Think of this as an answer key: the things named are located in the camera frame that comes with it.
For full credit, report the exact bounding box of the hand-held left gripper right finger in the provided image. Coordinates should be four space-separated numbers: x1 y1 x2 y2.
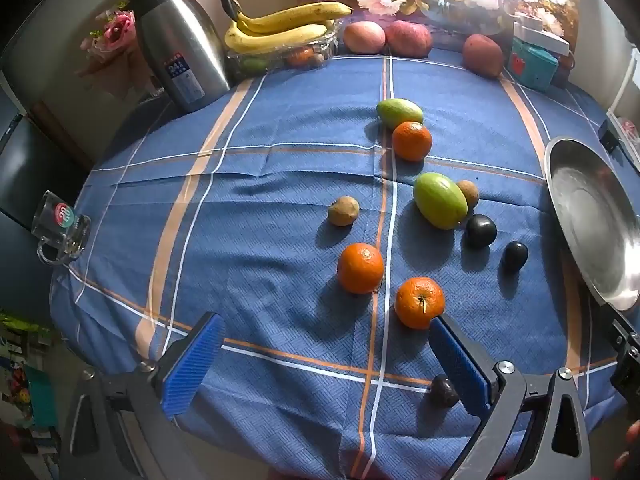
429 314 593 480

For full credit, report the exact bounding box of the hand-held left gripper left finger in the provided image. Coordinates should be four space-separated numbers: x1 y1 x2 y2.
57 312 226 480

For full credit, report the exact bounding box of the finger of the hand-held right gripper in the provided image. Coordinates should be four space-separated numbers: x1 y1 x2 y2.
594 304 640 356

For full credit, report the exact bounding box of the orange tangerine with stem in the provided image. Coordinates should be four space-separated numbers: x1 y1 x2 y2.
395 277 446 331

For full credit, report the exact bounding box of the round metal bowl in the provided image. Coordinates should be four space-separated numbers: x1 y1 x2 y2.
544 136 640 311

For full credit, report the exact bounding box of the black plum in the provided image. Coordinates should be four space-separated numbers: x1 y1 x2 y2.
466 214 498 249
502 241 529 273
429 374 460 409

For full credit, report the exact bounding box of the small green mango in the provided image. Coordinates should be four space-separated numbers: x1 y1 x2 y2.
376 98 425 131

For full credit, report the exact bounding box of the person's right hand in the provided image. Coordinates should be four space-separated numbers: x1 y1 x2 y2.
615 420 640 471

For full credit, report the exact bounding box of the blue plaid tablecloth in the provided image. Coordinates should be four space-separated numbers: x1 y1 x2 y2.
50 52 640 480

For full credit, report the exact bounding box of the black power adapter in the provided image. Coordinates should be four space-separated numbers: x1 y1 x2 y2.
599 120 621 153

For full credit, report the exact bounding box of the glass mug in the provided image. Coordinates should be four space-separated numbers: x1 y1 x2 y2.
31 190 92 266

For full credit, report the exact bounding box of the white metal rack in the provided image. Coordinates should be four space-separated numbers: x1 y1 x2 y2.
607 45 640 111

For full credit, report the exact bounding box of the dark cabinet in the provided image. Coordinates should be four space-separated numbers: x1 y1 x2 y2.
0 70 96 241

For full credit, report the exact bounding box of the teal plastic box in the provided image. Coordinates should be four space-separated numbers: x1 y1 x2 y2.
507 36 560 92

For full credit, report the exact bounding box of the white power strip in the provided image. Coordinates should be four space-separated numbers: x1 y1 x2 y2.
515 12 573 56

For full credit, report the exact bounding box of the dark red apple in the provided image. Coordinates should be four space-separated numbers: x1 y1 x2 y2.
461 33 504 79

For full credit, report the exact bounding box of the clear plastic container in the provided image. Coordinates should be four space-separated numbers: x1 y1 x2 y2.
225 30 341 75

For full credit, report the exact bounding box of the stainless steel thermos jug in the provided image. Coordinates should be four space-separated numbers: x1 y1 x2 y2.
127 0 241 115

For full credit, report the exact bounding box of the red striped apple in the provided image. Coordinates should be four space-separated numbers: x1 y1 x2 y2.
385 20 434 58

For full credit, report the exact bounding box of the pale pink apple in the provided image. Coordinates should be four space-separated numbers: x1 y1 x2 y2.
343 20 387 55

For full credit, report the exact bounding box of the pink flower bouquet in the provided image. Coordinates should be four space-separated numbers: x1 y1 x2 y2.
75 2 166 103

